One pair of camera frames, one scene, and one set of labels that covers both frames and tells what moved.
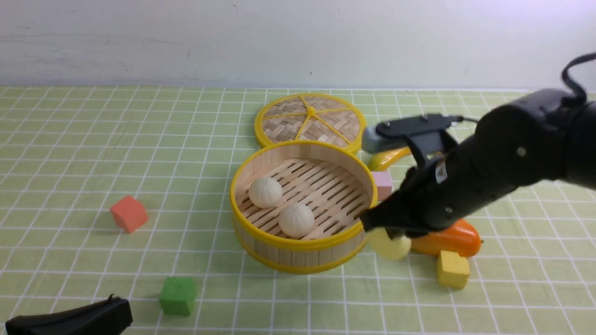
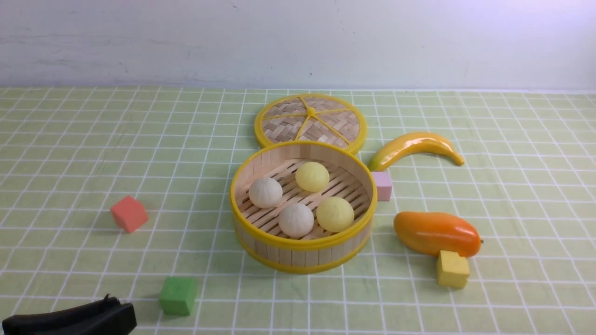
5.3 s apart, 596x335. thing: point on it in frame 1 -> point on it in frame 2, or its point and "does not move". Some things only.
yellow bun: (380, 241) -> (335, 214)
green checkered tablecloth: (125, 191) does not move
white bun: (296, 220) does not move
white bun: (265, 192) does not move
